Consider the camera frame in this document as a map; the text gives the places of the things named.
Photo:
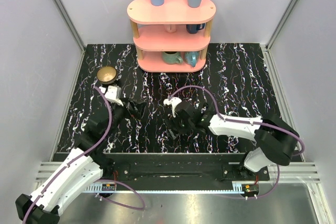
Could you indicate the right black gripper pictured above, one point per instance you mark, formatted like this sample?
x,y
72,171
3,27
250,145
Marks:
x,y
173,121

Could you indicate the gold bowl with dark rim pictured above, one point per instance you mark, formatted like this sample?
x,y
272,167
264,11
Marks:
x,y
107,74

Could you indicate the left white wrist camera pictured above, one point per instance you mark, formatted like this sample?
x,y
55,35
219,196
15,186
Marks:
x,y
112,94

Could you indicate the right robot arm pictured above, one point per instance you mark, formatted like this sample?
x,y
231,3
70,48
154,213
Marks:
x,y
275,140

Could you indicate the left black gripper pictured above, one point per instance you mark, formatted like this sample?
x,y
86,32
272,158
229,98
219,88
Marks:
x,y
130,107

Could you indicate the dark blue mug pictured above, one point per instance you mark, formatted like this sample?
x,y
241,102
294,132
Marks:
x,y
194,28

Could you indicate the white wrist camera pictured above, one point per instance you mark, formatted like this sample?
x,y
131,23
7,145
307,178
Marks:
x,y
173,102
112,94

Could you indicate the green ceramic mug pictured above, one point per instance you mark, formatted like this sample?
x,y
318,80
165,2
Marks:
x,y
172,57

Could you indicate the light blue ceramic mug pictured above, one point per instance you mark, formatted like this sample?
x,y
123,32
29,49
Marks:
x,y
191,58

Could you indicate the pink mug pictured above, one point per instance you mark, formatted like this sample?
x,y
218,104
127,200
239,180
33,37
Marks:
x,y
171,28

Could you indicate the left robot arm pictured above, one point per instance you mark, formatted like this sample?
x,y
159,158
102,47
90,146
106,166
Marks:
x,y
85,165

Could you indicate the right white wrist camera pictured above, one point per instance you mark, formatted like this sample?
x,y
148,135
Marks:
x,y
173,102

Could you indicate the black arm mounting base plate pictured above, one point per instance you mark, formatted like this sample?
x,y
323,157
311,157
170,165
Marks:
x,y
154,166

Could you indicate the pink three-tier wooden shelf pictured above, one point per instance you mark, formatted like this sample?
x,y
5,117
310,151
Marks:
x,y
151,39

